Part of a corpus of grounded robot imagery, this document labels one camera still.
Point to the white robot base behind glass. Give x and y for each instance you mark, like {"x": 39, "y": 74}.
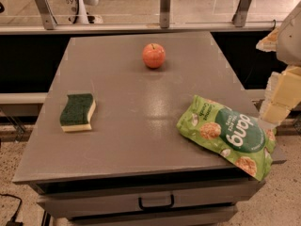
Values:
{"x": 79, "y": 14}

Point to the green dang chips bag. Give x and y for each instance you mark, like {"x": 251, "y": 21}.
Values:
{"x": 233, "y": 135}

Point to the black drawer handle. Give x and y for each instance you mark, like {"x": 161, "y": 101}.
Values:
{"x": 152, "y": 203}

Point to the grey drawer cabinet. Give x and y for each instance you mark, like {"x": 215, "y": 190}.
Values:
{"x": 95, "y": 177}

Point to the left metal rail bracket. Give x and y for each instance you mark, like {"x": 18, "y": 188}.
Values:
{"x": 47, "y": 17}

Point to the red apple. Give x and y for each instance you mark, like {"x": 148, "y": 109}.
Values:
{"x": 154, "y": 55}

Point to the middle metal rail bracket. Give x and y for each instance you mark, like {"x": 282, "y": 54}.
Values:
{"x": 164, "y": 17}

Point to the green and yellow sponge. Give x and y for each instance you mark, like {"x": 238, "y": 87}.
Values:
{"x": 77, "y": 113}

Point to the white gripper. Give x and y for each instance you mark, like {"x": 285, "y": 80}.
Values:
{"x": 290, "y": 40}

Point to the metal rail bracket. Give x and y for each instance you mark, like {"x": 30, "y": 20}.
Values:
{"x": 47, "y": 17}
{"x": 239, "y": 17}
{"x": 164, "y": 17}

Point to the right metal rail bracket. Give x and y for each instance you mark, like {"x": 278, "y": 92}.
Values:
{"x": 239, "y": 17}

